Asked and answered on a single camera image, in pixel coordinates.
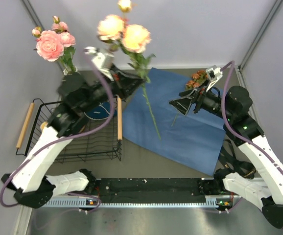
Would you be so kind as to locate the blue leaf-pattern plate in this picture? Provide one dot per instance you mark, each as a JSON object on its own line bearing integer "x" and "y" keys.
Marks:
{"x": 100, "y": 112}

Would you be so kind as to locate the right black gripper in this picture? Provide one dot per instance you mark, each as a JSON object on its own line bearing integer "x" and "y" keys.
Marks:
{"x": 182, "y": 104}

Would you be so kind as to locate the peach rose stem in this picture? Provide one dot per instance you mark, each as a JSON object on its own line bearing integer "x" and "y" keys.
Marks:
{"x": 132, "y": 39}

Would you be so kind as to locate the pink rose stem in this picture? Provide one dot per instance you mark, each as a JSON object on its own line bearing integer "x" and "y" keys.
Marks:
{"x": 67, "y": 40}
{"x": 48, "y": 44}

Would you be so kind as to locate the blue wrapping paper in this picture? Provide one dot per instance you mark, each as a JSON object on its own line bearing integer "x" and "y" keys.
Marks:
{"x": 194, "y": 140}

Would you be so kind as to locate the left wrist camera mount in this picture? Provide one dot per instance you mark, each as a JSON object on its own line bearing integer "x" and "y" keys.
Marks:
{"x": 102, "y": 59}

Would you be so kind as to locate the aluminium slotted rail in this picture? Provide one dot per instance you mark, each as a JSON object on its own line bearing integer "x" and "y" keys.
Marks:
{"x": 89, "y": 203}

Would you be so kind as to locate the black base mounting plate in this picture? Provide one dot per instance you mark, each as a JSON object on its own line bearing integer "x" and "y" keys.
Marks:
{"x": 155, "y": 190}

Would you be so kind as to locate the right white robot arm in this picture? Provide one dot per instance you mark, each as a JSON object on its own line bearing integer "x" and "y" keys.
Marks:
{"x": 233, "y": 107}

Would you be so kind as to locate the brown rose stem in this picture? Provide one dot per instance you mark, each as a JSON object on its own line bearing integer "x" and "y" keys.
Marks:
{"x": 197, "y": 79}

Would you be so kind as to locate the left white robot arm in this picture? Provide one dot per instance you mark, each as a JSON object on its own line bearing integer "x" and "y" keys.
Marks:
{"x": 32, "y": 187}

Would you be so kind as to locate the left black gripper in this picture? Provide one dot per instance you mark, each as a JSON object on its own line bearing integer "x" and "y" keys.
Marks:
{"x": 125, "y": 83}

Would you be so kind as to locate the black wire dish basket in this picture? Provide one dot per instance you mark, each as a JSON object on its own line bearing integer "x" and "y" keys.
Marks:
{"x": 102, "y": 145}

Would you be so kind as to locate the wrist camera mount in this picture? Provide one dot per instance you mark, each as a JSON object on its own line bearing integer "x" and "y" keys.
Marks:
{"x": 214, "y": 74}
{"x": 102, "y": 59}

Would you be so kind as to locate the white ribbed ceramic vase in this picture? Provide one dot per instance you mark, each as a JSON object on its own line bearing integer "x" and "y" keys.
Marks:
{"x": 70, "y": 70}

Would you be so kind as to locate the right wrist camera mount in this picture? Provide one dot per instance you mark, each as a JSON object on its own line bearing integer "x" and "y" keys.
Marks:
{"x": 214, "y": 74}

